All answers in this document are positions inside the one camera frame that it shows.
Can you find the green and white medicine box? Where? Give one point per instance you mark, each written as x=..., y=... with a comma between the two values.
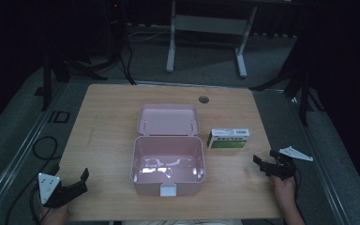
x=228, y=139

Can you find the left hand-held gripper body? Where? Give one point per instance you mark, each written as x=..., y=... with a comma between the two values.
x=48, y=187

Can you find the person's left hand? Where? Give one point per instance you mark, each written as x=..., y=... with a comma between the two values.
x=55, y=215

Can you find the white metal desk frame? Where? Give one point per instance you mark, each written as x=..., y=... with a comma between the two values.
x=212, y=24

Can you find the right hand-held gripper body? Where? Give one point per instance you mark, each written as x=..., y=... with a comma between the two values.
x=286, y=165

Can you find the pink plastic storage box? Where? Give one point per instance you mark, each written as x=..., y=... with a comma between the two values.
x=168, y=159

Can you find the black tripod stand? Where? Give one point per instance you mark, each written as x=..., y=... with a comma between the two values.
x=303, y=90
x=47, y=84

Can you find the black computer tower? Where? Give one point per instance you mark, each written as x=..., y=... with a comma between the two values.
x=115, y=28

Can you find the person's right hand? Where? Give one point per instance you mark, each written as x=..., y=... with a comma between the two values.
x=282, y=187

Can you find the metal floor rail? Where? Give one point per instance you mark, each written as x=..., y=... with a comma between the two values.
x=322, y=162
x=18, y=153

